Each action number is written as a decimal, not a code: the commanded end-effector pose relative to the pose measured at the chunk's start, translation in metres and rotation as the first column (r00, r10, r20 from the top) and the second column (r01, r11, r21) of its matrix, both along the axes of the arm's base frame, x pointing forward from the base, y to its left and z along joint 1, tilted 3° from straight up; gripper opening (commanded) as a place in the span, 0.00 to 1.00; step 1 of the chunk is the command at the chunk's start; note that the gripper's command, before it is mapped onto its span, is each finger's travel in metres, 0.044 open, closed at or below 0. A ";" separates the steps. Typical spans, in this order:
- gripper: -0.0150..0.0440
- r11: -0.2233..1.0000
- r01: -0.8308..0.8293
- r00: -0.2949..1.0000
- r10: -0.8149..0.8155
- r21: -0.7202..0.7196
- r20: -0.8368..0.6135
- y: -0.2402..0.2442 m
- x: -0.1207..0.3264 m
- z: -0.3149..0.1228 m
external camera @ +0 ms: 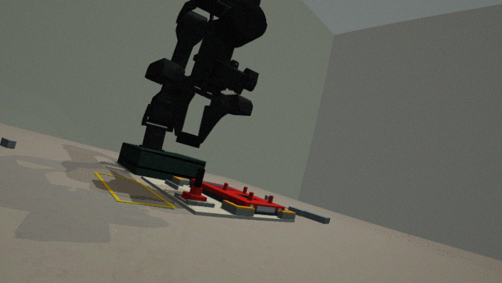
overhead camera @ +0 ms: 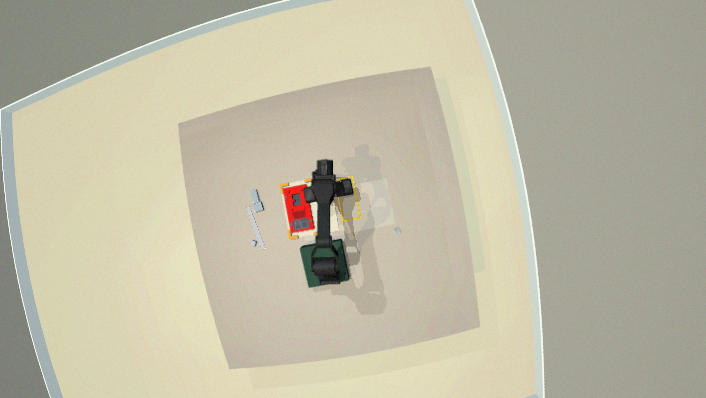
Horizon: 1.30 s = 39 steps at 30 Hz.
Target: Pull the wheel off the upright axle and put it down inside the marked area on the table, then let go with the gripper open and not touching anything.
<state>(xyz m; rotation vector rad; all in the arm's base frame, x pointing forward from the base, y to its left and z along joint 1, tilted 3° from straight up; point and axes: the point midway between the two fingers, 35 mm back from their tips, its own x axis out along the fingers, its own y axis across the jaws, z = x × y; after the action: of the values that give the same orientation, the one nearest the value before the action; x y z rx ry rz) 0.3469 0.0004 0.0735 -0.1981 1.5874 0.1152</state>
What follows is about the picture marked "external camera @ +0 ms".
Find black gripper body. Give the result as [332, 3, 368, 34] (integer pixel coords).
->
[145, 45, 253, 116]

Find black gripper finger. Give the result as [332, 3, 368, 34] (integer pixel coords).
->
[198, 105, 235, 144]
[164, 86, 195, 137]

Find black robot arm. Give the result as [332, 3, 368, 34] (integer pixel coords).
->
[140, 0, 267, 152]

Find black and grey wheel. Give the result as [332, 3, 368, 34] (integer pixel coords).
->
[176, 132, 202, 148]

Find yellow rectangular outline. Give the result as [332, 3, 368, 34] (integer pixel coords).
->
[94, 172, 177, 208]

